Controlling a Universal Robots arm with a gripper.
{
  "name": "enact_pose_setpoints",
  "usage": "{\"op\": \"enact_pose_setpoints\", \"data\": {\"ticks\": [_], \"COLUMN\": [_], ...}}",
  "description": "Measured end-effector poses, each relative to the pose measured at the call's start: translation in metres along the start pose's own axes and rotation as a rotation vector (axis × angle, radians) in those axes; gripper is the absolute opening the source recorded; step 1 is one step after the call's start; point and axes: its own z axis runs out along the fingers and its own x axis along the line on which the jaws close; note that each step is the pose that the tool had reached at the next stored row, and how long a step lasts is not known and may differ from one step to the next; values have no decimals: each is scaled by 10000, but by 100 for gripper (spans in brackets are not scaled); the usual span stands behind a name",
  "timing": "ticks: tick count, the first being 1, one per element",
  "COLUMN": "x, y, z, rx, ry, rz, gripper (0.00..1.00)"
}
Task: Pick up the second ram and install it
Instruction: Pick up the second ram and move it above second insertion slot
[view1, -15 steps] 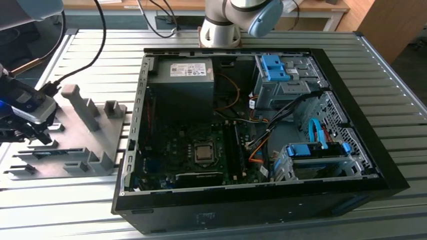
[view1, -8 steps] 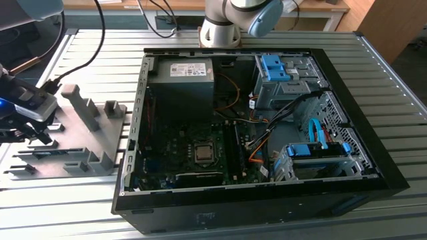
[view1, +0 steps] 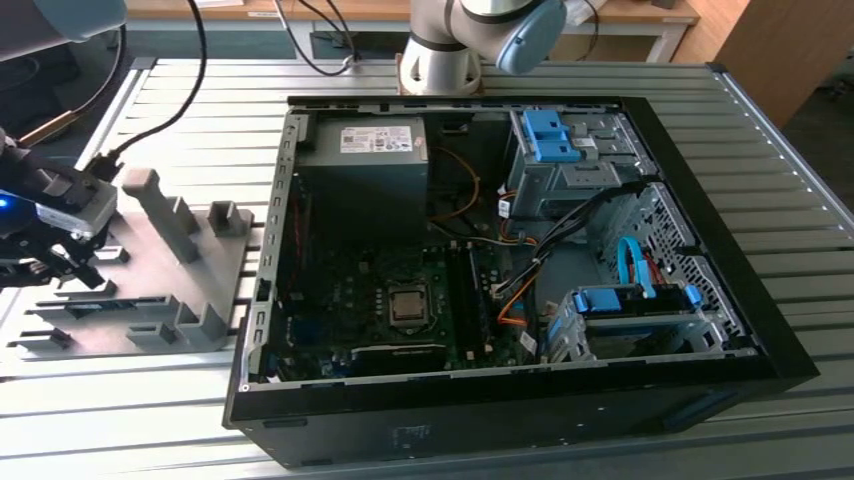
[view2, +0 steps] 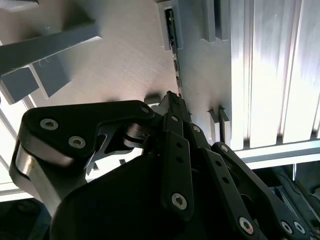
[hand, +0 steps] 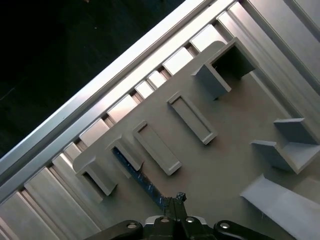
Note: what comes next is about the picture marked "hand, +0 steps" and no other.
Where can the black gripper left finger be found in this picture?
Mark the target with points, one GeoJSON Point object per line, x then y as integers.
{"type": "Point", "coordinates": [170, 225]}

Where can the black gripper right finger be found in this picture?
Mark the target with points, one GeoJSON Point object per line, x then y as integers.
{"type": "Point", "coordinates": [182, 225]}

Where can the dark RAM stick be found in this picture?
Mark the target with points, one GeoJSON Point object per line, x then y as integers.
{"type": "Point", "coordinates": [150, 186]}

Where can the grey parts rack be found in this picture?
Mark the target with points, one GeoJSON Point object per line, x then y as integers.
{"type": "Point", "coordinates": [225, 160]}

